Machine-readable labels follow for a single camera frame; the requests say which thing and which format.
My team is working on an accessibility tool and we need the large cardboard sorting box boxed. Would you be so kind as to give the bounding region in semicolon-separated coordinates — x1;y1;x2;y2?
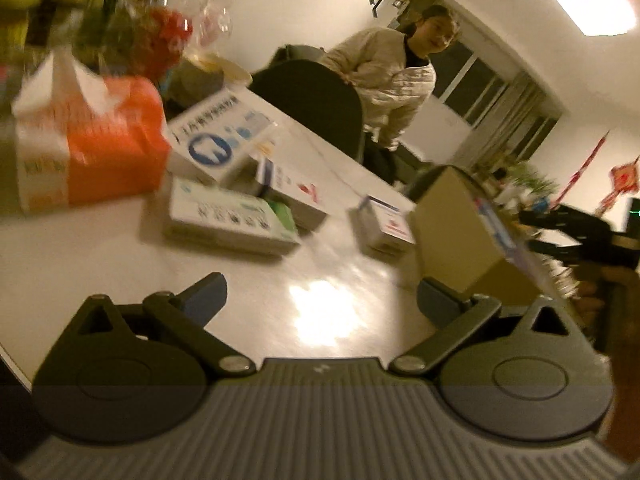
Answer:
408;164;586;326

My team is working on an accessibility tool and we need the white green medicine box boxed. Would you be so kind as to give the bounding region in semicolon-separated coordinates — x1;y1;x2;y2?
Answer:
167;177;300;257

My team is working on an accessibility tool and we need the small white purple box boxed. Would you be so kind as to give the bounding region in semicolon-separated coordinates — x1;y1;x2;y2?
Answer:
348;195;416;257

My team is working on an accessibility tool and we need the orange tissue pack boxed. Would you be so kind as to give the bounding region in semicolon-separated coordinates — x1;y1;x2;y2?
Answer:
11;47;170;214

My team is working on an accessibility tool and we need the white blue small box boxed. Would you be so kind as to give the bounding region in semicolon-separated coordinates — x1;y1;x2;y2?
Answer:
164;90;277;186

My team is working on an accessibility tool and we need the white red small box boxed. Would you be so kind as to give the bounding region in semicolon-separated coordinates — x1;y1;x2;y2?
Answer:
255;156;329;231

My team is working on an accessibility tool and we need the woman in white jacket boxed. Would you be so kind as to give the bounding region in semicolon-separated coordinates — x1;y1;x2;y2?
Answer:
319;4;459;184

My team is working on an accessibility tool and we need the white paper bowl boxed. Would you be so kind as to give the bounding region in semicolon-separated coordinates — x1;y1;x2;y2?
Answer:
166;54;253;108

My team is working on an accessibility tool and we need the red label drink bottle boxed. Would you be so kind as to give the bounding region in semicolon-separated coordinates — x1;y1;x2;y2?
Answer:
113;0;208;84

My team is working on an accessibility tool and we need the dark chair near woman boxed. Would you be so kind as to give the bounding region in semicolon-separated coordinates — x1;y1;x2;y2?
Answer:
248;60;364;162

